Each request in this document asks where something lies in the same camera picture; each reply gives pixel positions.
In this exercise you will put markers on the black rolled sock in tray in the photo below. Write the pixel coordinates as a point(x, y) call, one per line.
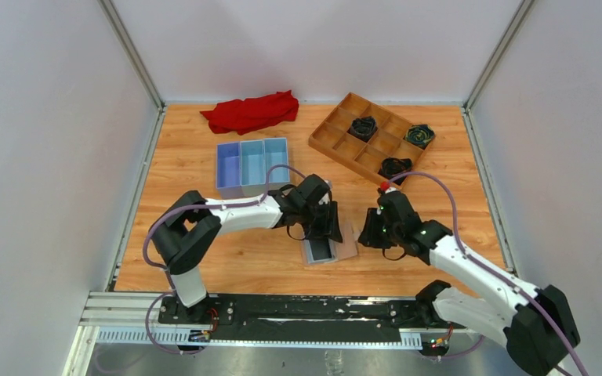
point(363, 128)

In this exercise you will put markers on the red cloth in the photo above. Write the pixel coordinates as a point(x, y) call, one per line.
point(252, 114)

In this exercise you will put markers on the aluminium frame rail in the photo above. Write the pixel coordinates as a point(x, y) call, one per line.
point(137, 333)

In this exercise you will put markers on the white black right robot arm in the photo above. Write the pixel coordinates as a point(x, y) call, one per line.
point(534, 325)

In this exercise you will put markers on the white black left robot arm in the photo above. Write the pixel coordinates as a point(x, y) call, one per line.
point(185, 233)

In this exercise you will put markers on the brown wooden divided tray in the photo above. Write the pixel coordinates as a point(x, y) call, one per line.
point(372, 141)

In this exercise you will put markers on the blue three-compartment tray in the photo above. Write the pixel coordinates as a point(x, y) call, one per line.
point(248, 168)

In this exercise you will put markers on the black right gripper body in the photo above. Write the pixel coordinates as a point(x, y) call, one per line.
point(376, 232)

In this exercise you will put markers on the black red rolled sock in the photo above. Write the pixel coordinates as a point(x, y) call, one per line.
point(392, 166)

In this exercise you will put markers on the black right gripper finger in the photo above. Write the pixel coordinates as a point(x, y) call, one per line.
point(370, 238)
point(373, 220)

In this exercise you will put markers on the black yellow rolled sock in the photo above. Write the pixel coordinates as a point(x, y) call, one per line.
point(421, 135)

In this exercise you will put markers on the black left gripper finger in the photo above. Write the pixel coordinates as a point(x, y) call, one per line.
point(332, 218)
point(328, 235)

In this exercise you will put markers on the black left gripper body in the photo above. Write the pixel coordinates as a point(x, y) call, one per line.
point(324, 223)

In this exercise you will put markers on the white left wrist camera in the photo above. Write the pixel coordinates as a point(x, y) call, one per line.
point(327, 197)

